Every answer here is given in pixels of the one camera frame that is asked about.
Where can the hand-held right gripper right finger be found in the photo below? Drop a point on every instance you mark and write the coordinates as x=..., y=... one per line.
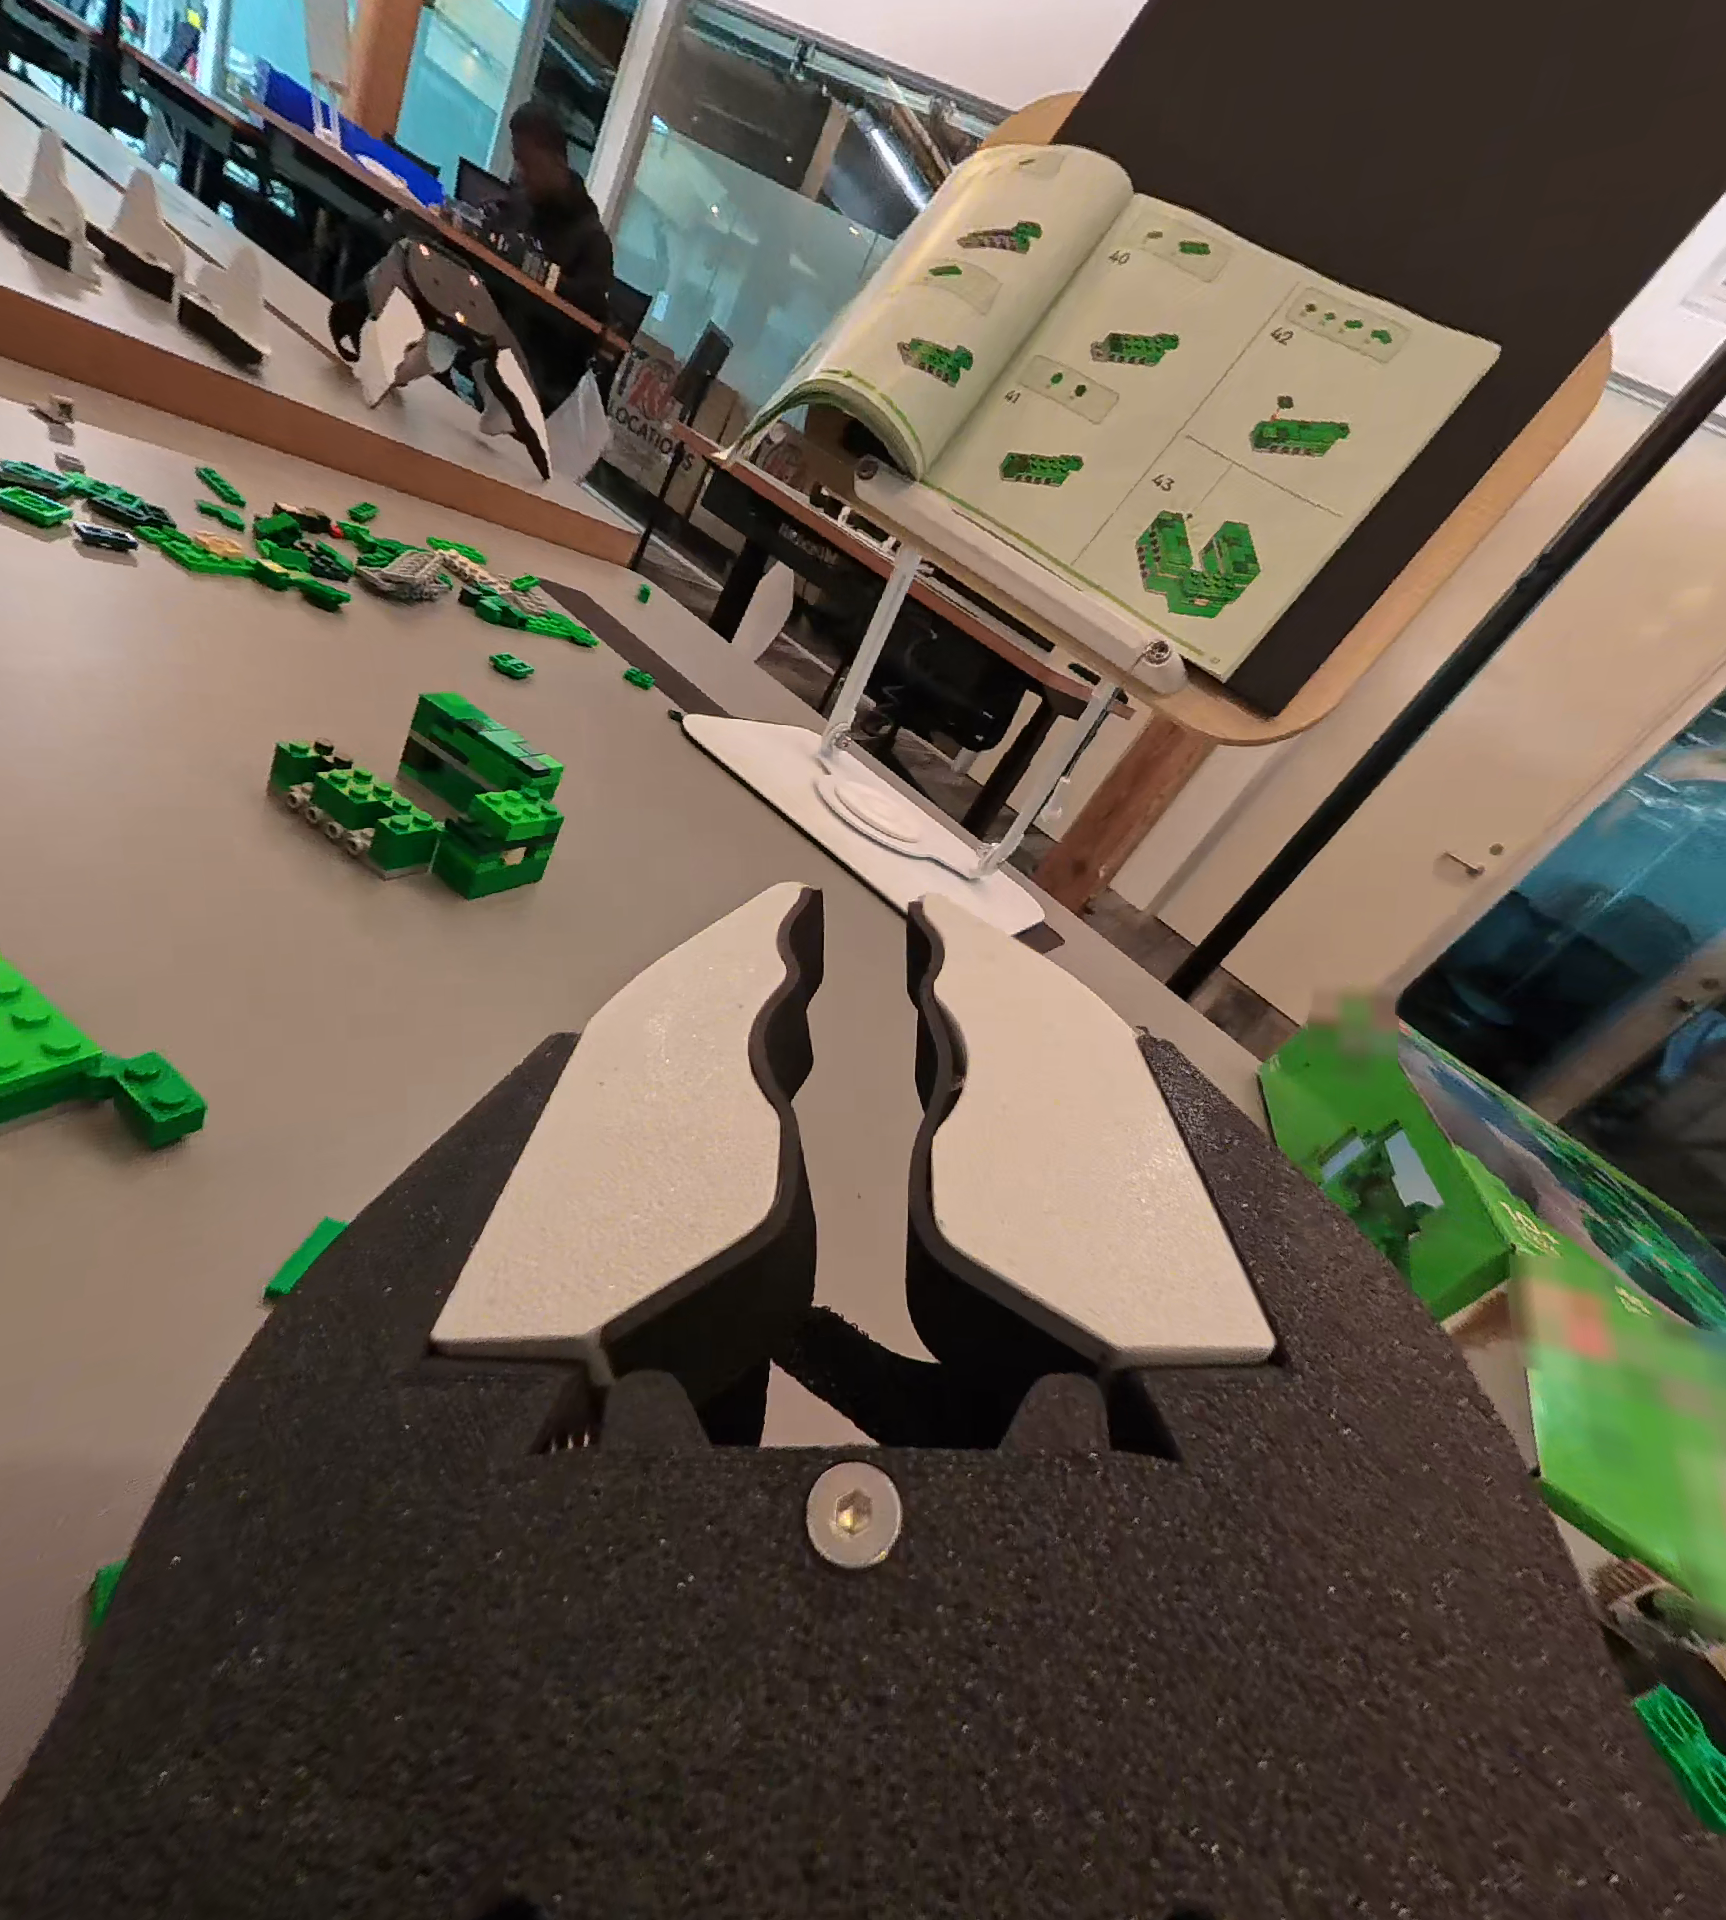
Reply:
x=1072, y=1170

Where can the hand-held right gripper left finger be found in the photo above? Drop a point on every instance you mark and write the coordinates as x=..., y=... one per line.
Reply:
x=638, y=1140

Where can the green toy box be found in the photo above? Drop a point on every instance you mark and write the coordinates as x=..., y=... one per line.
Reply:
x=1321, y=1149

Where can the L-shaped green tile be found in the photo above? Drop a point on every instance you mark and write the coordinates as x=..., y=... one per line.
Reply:
x=305, y=1256

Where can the wooden support panel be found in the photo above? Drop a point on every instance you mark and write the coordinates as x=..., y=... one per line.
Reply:
x=1127, y=811

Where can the green brick assembly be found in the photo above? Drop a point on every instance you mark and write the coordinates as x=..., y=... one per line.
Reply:
x=481, y=811

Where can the white book stand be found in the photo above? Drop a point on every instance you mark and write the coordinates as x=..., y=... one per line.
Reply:
x=767, y=751

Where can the black office chair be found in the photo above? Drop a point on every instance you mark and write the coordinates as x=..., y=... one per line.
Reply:
x=952, y=690

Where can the brown table black legs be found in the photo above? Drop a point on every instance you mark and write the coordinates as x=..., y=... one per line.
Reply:
x=952, y=600

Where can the green plate assembly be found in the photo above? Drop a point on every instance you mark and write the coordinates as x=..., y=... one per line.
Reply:
x=8, y=1035

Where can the black pole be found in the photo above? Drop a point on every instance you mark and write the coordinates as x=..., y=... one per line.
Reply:
x=1478, y=644

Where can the pile of loose toy bricks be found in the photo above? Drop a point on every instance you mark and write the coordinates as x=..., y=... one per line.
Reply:
x=292, y=548

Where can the white printed sign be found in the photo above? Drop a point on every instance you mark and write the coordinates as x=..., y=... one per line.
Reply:
x=653, y=428

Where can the clear plastic bag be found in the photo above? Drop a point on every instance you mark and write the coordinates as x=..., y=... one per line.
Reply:
x=580, y=428

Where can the cardboard box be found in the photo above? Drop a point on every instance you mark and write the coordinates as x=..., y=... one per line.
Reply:
x=1643, y=1605

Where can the black monitor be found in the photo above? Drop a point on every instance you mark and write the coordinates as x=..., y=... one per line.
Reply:
x=709, y=374

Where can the open instruction booklet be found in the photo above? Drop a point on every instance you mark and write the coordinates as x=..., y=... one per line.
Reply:
x=1223, y=391

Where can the wood-edged grey table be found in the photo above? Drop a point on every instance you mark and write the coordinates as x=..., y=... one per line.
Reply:
x=263, y=404

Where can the green plastic building part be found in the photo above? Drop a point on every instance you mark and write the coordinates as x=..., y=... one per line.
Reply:
x=1697, y=1755

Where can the black and white gripper device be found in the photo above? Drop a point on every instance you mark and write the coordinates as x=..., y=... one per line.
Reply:
x=450, y=292

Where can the white wedge part black base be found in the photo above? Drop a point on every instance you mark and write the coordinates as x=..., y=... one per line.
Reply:
x=53, y=203
x=232, y=308
x=143, y=233

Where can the black board wooden rim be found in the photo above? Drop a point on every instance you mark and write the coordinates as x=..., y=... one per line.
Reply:
x=1403, y=135

